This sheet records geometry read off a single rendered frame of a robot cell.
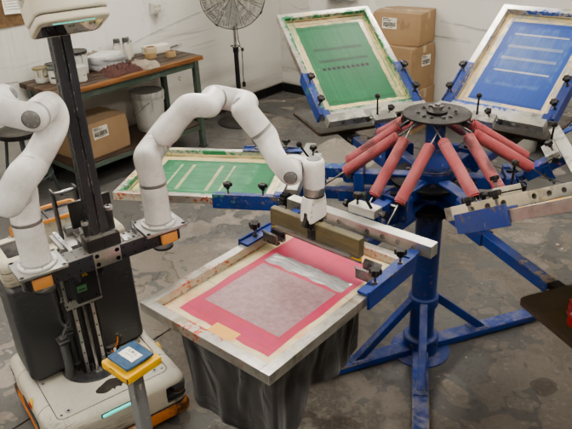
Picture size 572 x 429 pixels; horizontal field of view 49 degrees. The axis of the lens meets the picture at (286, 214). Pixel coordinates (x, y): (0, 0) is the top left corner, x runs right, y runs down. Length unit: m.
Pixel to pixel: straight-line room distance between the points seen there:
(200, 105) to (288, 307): 0.72
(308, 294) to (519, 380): 1.53
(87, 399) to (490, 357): 2.00
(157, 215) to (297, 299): 0.58
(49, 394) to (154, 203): 1.14
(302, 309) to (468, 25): 4.66
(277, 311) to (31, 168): 0.88
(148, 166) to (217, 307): 0.53
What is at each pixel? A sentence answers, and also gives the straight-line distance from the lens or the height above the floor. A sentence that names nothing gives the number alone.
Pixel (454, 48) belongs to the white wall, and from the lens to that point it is 6.51.
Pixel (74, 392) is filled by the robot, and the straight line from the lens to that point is 3.01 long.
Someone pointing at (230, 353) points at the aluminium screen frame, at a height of 0.99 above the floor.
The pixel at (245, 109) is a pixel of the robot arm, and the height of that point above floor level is 1.57.
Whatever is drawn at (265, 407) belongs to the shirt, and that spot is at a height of 0.73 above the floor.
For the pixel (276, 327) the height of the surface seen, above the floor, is 0.96.
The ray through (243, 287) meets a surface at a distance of 2.24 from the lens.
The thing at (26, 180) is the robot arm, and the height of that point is 1.49.
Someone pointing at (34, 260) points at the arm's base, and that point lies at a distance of 2.17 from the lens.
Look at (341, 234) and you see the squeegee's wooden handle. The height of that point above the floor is 1.13.
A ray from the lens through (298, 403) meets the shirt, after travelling 2.18.
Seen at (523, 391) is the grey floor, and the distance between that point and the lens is 3.36.
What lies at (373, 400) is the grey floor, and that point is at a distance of 3.18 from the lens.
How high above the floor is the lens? 2.20
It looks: 27 degrees down
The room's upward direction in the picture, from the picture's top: 3 degrees counter-clockwise
